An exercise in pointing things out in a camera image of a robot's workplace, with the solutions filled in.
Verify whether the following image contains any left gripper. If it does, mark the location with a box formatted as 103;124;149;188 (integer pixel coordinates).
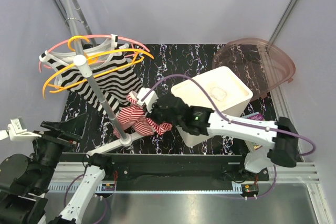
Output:
30;111;89;189

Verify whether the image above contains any red white striped tank top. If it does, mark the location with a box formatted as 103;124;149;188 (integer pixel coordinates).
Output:
117;91;173;136

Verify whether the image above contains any yellow plastic hanger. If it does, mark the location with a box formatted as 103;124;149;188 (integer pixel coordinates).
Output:
42;35;154;99

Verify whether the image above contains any black white striped tank top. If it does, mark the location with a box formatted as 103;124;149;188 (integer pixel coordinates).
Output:
39;35;144;114

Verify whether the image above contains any pink plastic hanger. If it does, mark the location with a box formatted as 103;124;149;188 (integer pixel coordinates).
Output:
38;34;150;73

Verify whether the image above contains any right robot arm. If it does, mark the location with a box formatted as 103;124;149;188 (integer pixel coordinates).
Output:
148;94;299;180

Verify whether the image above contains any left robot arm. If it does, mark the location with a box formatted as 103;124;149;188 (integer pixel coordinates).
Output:
1;118;113;223

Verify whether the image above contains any white clothes rack base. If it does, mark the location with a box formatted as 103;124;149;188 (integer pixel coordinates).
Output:
86;132;143;156

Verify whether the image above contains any white foam box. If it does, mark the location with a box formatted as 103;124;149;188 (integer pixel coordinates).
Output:
171;66;253;147

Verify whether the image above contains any grey clothes rack pole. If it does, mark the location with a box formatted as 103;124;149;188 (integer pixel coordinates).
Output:
57;0;132;143

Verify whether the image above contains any purple children's book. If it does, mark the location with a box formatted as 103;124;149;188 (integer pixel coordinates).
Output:
242;112;265;152

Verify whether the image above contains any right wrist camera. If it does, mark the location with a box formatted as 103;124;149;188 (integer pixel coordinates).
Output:
136;88;158;113

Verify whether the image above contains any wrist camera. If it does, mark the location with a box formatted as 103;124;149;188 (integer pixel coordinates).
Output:
136;88;158;113
1;117;41;142

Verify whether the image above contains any aluminium frame rail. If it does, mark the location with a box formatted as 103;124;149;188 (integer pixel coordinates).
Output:
46;87;321;193

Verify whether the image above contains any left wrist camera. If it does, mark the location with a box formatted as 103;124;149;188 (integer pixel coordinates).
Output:
1;117;41;142

